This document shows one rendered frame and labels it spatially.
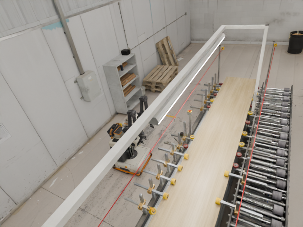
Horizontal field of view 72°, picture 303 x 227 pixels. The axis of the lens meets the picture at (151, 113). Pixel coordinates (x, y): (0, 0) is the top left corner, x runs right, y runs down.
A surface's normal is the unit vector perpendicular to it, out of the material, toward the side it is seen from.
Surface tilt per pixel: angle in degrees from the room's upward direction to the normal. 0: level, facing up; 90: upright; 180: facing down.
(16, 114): 90
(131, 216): 0
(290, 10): 90
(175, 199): 0
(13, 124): 90
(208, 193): 0
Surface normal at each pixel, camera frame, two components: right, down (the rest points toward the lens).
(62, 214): -0.15, -0.80
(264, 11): -0.47, 0.56
